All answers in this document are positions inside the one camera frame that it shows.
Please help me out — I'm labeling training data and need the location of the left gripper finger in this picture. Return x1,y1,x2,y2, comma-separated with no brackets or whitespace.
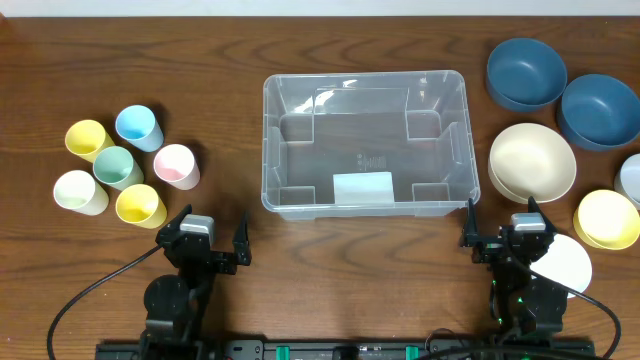
158,204,192,238
232,212,252,266

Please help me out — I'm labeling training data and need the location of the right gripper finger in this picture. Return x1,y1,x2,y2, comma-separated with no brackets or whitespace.
459,198,480,247
527,196,556,233

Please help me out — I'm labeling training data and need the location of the white small bowl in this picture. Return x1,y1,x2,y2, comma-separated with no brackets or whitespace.
530,234,593,293

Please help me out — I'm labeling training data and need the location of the beige large bowl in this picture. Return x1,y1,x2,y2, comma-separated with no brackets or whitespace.
488,123,577,204

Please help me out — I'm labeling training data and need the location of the yellow small bowl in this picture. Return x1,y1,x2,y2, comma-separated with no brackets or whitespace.
573,190,639,250

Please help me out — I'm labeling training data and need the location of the dark blue bowl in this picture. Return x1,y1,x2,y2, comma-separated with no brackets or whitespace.
556,74,639,152
486,38,568,113

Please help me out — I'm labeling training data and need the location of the clear plastic storage bin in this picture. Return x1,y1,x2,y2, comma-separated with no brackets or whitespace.
261,70,481,220

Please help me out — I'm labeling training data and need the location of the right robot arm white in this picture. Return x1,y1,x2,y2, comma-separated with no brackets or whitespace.
459,198,567,345

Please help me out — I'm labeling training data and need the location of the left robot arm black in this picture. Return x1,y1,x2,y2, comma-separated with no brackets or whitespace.
140,205,252,359

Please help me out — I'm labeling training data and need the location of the yellow plastic cup lower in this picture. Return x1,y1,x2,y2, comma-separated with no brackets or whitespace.
115,184,167,229

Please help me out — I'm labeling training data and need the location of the yellow plastic cup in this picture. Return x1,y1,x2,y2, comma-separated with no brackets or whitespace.
65,119,115,163
115,184,167,229

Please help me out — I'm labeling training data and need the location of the pink plastic cup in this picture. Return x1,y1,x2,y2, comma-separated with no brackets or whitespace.
153,144,201,190

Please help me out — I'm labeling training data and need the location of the green plastic cup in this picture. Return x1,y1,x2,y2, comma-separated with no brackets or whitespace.
93,146,144,191

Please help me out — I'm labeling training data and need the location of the grey small bowl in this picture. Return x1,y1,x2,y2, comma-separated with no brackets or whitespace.
614,154,640,210

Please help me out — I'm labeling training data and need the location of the white plastic cup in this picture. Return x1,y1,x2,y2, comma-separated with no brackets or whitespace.
53,170,109,216

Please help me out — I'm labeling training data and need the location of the light blue plastic cup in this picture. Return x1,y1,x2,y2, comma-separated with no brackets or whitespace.
115,105,164,152

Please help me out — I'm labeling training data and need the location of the yellow plastic cup upper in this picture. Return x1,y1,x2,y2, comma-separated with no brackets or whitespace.
65,119,115,163

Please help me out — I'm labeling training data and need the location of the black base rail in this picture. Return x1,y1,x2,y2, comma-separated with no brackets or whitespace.
94,337,595,360

